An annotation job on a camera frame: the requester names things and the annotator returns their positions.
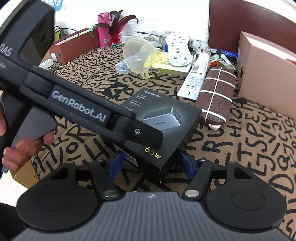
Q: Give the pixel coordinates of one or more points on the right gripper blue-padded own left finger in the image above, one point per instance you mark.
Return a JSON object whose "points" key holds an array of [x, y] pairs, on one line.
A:
{"points": [[114, 164]]}

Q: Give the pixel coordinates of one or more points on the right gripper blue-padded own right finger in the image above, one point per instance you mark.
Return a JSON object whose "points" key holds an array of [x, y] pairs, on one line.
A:
{"points": [[187, 165]]}

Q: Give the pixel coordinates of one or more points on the person's left hand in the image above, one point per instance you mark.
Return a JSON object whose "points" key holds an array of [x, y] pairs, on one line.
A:
{"points": [[15, 158]]}

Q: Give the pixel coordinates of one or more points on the white cream tube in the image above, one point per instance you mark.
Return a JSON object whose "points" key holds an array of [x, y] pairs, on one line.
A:
{"points": [[193, 82]]}

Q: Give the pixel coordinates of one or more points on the black marker pen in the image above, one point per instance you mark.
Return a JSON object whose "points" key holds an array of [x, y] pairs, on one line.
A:
{"points": [[222, 56]]}

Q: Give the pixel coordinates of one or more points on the pink cardboard storage box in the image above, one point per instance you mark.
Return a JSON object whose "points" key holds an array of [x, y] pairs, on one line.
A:
{"points": [[266, 74]]}

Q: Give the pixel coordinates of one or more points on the white dotted shoe insole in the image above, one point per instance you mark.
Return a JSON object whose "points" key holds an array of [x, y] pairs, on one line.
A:
{"points": [[179, 54]]}

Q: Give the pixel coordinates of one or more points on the dark red wooden headboard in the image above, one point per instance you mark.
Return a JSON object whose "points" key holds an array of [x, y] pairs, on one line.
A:
{"points": [[227, 19]]}

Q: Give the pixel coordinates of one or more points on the brown long cardboard box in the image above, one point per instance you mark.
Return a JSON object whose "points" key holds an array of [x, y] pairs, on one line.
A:
{"points": [[74, 45]]}

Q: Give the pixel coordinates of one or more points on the translucent yellow plastic funnel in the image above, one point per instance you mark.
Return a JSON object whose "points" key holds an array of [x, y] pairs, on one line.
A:
{"points": [[139, 56]]}

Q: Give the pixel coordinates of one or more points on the pink water bottle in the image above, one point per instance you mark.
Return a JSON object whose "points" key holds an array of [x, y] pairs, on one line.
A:
{"points": [[103, 34]]}

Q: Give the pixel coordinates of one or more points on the black UGREEN charger box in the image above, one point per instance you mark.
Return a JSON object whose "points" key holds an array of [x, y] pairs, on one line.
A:
{"points": [[176, 120]]}

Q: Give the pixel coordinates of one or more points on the yellow-green flat box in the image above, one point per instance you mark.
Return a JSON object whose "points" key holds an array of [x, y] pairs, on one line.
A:
{"points": [[162, 65]]}

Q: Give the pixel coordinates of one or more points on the brown checkered pouch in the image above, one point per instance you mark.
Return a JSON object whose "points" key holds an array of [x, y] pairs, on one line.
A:
{"points": [[215, 97]]}

